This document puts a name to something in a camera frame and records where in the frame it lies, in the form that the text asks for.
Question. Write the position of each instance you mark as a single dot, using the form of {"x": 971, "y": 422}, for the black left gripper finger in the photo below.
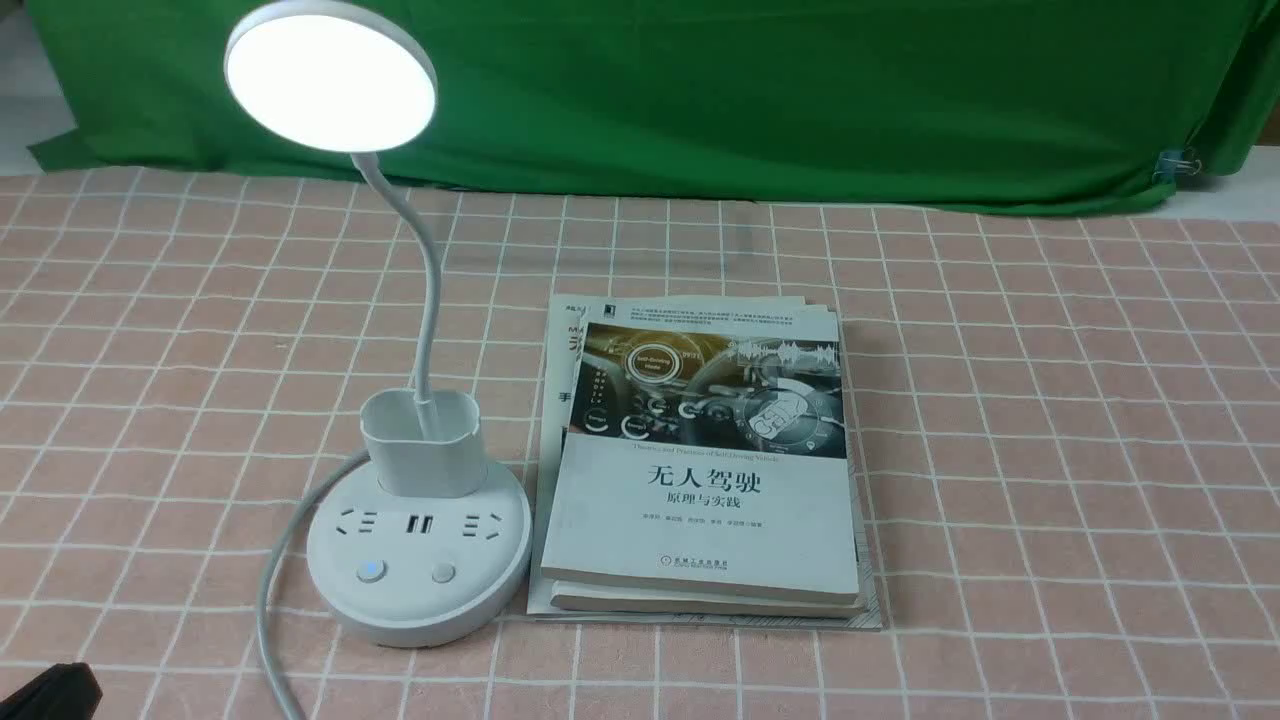
{"x": 64, "y": 691}

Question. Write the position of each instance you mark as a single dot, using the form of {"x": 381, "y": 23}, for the pink checkered tablecloth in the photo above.
{"x": 1065, "y": 434}

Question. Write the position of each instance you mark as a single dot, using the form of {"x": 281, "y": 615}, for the bottom thin booklet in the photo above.
{"x": 560, "y": 420}

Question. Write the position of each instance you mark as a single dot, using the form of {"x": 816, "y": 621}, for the white desk lamp with sockets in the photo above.
{"x": 422, "y": 538}

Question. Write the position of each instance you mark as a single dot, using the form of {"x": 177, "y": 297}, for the middle white book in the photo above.
{"x": 700, "y": 603}

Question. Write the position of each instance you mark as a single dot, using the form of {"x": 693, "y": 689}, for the green backdrop cloth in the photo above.
{"x": 1060, "y": 108}

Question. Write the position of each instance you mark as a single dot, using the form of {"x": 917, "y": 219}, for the blue binder clip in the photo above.
{"x": 1173, "y": 164}

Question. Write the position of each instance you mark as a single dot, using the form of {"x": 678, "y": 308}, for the top white self-driving book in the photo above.
{"x": 700, "y": 500}

